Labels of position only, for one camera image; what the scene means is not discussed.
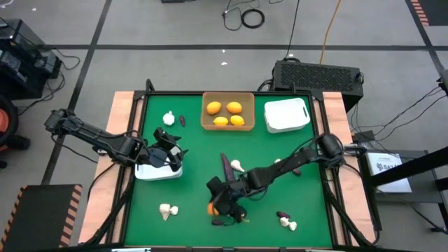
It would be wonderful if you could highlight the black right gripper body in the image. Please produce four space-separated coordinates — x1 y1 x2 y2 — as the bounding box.
205 176 251 224

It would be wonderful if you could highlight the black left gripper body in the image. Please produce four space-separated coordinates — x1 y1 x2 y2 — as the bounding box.
153 127 185 173

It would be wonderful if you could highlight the long purple eggplant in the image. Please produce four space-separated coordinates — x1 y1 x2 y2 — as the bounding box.
220 152 236 183

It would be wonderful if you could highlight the white plastic basket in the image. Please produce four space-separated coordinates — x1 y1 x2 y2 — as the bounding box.
263 97 312 134
134 153 184 182

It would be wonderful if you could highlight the tan translucent plastic basket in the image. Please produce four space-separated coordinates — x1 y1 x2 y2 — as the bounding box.
200 91 256 132

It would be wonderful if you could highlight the light wooden side board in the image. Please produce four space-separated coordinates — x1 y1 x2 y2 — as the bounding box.
78 91 144 245
313 91 376 246

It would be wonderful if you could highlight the black perforated computer case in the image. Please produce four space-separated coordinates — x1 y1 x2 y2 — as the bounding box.
272 59 365 113

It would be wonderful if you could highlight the black hazard-striped floor mat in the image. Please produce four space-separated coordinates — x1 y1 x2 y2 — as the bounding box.
408 0 448 27
0 184 83 252

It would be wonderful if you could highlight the white printed sheet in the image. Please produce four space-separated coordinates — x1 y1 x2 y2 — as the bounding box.
365 152 413 194

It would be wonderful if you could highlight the orange black machine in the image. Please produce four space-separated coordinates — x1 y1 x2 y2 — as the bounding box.
0 94 32 169

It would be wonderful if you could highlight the black equipment rack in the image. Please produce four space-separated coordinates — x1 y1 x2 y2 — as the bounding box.
0 17 63 101

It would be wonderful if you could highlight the black metal stand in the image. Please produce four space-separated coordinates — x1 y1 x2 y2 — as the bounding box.
356 146 448 234

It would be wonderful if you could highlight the coiled black cable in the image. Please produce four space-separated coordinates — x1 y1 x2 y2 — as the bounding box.
240 8 265 29

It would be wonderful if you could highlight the long black cable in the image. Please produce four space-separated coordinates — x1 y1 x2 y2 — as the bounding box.
283 0 301 60

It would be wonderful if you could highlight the long yellow cable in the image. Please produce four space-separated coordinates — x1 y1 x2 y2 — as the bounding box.
318 0 342 65

